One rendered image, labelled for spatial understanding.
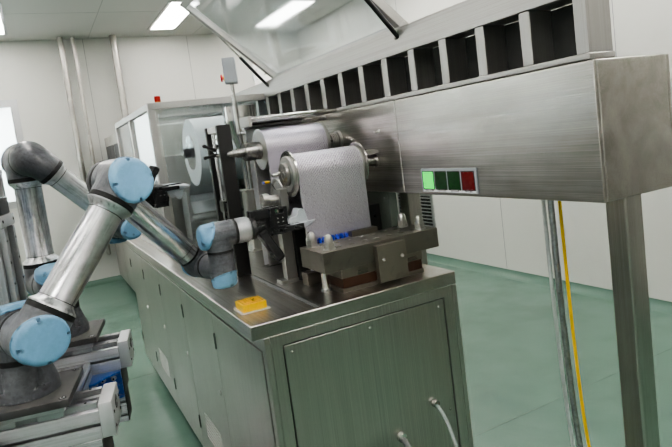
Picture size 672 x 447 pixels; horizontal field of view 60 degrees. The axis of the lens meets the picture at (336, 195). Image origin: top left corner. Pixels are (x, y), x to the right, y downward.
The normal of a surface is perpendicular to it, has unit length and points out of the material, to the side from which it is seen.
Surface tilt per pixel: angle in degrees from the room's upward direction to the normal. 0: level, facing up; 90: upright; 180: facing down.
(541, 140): 90
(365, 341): 90
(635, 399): 90
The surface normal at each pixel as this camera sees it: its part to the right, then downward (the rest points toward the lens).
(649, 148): 0.46, 0.03
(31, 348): 0.65, 0.10
